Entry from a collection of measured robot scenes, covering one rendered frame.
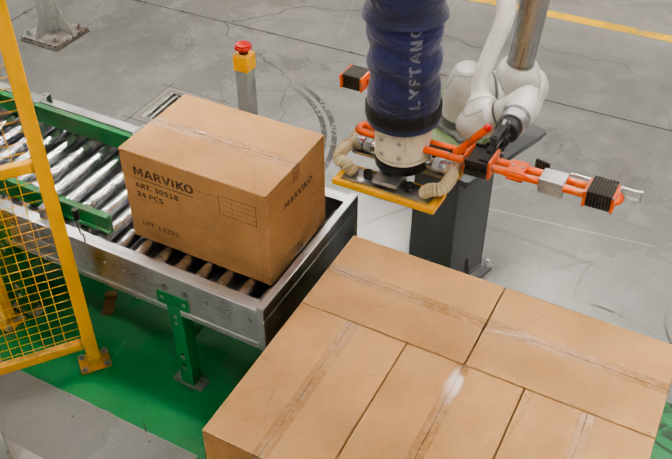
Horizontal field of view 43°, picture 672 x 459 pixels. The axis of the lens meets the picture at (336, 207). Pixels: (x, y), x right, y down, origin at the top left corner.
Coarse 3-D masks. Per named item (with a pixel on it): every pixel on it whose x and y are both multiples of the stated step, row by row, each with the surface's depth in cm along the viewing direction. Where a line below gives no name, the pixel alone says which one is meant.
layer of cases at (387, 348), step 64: (384, 256) 310; (320, 320) 285; (384, 320) 285; (448, 320) 285; (512, 320) 285; (576, 320) 285; (256, 384) 264; (320, 384) 264; (384, 384) 264; (448, 384) 264; (512, 384) 264; (576, 384) 264; (640, 384) 264; (256, 448) 246; (320, 448) 246; (384, 448) 246; (448, 448) 246; (512, 448) 246; (576, 448) 246; (640, 448) 246
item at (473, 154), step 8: (480, 144) 247; (472, 152) 245; (480, 152) 245; (496, 152) 243; (464, 160) 241; (472, 160) 241; (464, 168) 243; (472, 168) 243; (480, 168) 240; (488, 168) 240; (480, 176) 242; (488, 176) 241
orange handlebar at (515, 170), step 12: (360, 132) 258; (372, 132) 256; (444, 144) 250; (444, 156) 247; (456, 156) 245; (492, 168) 240; (504, 168) 239; (516, 168) 239; (528, 168) 239; (516, 180) 239; (528, 180) 236; (576, 180) 234; (564, 192) 233; (576, 192) 231
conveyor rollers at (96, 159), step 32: (0, 128) 376; (0, 160) 357; (64, 160) 355; (96, 160) 357; (64, 192) 345; (96, 192) 338; (128, 224) 329; (160, 256) 309; (192, 256) 310; (256, 288) 300
